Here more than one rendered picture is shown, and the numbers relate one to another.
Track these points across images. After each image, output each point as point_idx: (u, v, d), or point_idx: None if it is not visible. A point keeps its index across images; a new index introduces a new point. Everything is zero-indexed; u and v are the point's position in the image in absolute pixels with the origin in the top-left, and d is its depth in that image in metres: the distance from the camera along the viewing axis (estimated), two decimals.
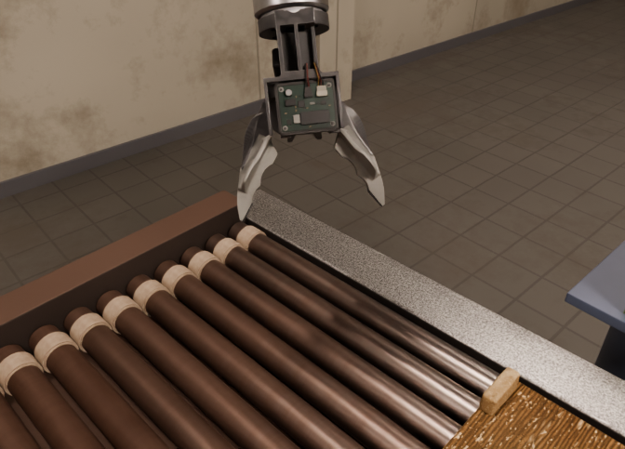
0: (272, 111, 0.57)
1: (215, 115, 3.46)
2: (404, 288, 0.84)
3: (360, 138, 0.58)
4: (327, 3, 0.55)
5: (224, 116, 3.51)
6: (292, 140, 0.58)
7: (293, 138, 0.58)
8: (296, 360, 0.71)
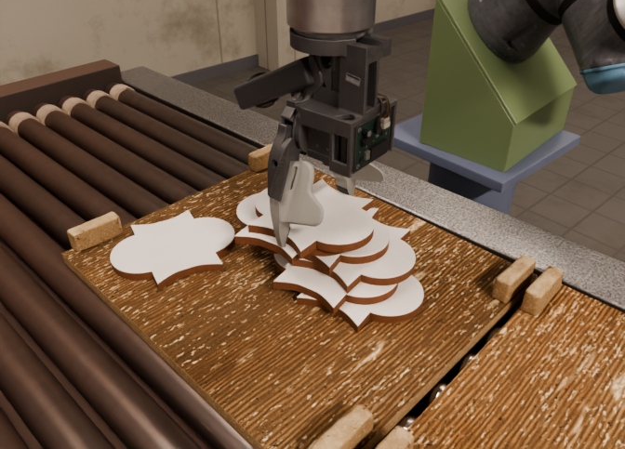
0: (303, 131, 0.51)
1: (177, 76, 3.63)
2: (233, 118, 1.01)
3: None
4: None
5: (186, 78, 3.68)
6: (308, 153, 0.54)
7: (310, 151, 0.54)
8: (123, 151, 0.89)
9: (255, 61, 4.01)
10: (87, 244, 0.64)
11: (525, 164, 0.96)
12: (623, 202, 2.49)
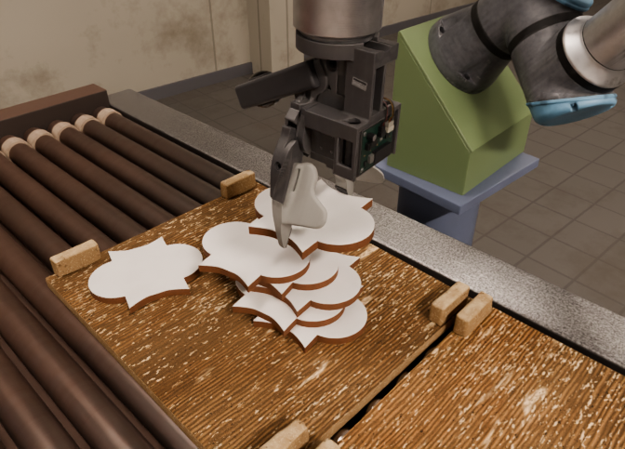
0: (307, 134, 0.51)
1: (171, 85, 3.70)
2: (212, 142, 1.08)
3: None
4: None
5: (180, 85, 3.75)
6: (311, 154, 0.54)
7: (312, 153, 0.54)
8: (106, 178, 0.95)
9: (249, 69, 4.08)
10: (69, 270, 0.71)
11: (483, 187, 1.02)
12: (605, 209, 2.56)
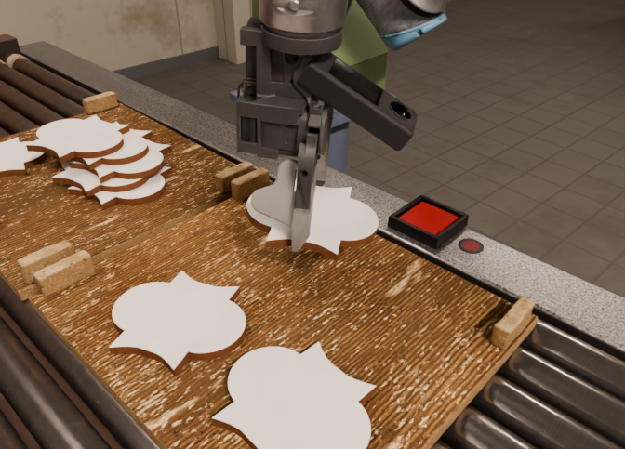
0: None
1: (137, 66, 3.83)
2: (99, 79, 1.21)
3: (296, 186, 0.52)
4: (281, 25, 0.45)
5: (147, 68, 3.89)
6: None
7: None
8: None
9: (216, 53, 4.22)
10: None
11: (334, 115, 1.16)
12: (534, 178, 2.69)
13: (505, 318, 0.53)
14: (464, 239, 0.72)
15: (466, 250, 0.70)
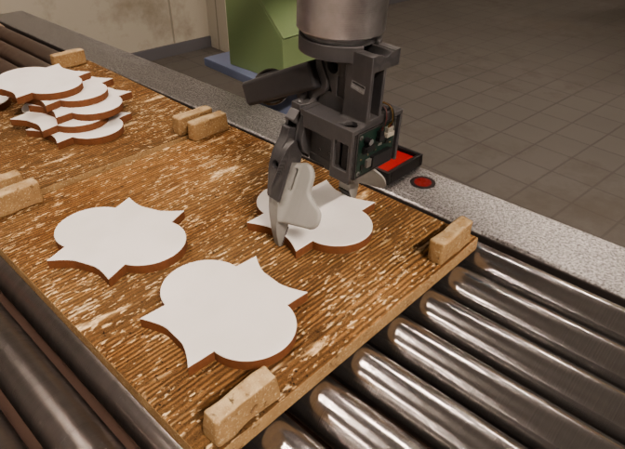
0: (306, 134, 0.51)
1: None
2: (73, 43, 1.22)
3: None
4: None
5: (139, 57, 3.89)
6: (311, 155, 0.54)
7: (312, 153, 0.54)
8: None
9: (208, 43, 4.22)
10: None
11: None
12: (522, 161, 2.70)
13: (441, 233, 0.53)
14: (417, 177, 0.72)
15: (418, 186, 0.70)
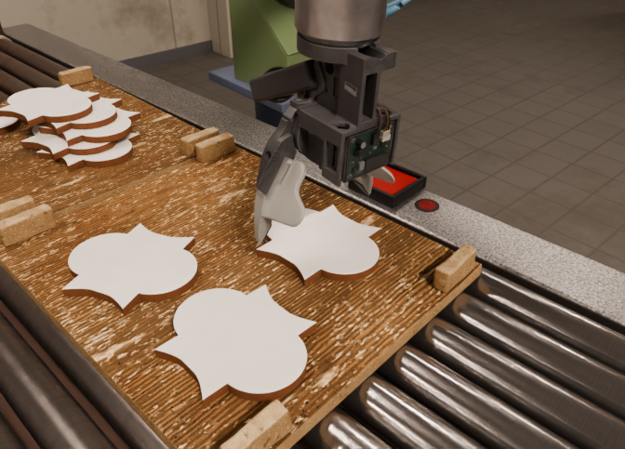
0: (302, 133, 0.51)
1: (130, 59, 3.85)
2: (79, 58, 1.23)
3: None
4: None
5: (139, 61, 3.90)
6: (309, 154, 0.54)
7: (311, 153, 0.54)
8: None
9: (209, 46, 4.23)
10: None
11: None
12: (522, 167, 2.71)
13: (446, 262, 0.55)
14: (421, 199, 0.73)
15: (422, 209, 0.71)
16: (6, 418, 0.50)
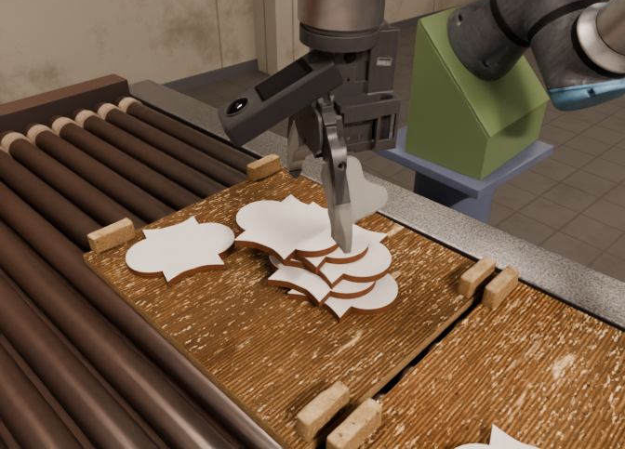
0: (340, 130, 0.51)
1: (178, 81, 3.72)
2: None
3: None
4: None
5: (187, 82, 3.77)
6: None
7: None
8: (133, 162, 0.98)
9: (255, 66, 4.10)
10: (105, 246, 0.73)
11: (499, 173, 1.05)
12: (610, 204, 2.58)
13: None
14: None
15: None
16: None
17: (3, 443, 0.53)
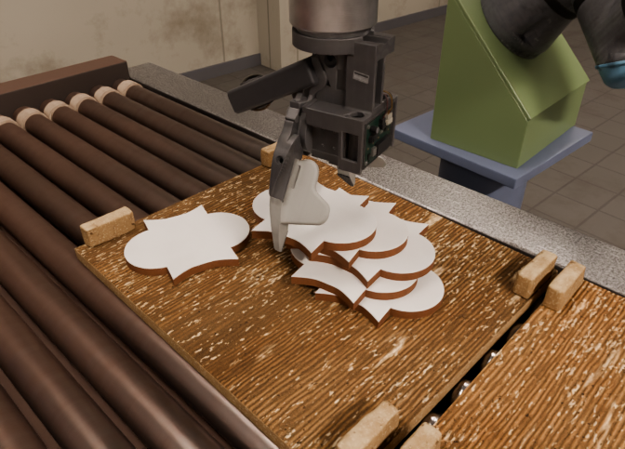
0: (308, 132, 0.51)
1: None
2: (243, 113, 1.00)
3: None
4: None
5: (188, 76, 3.68)
6: (310, 153, 0.54)
7: (312, 151, 0.54)
8: (133, 148, 0.88)
9: (258, 60, 4.00)
10: (101, 239, 0.63)
11: (538, 160, 0.95)
12: None
13: None
14: None
15: None
16: None
17: None
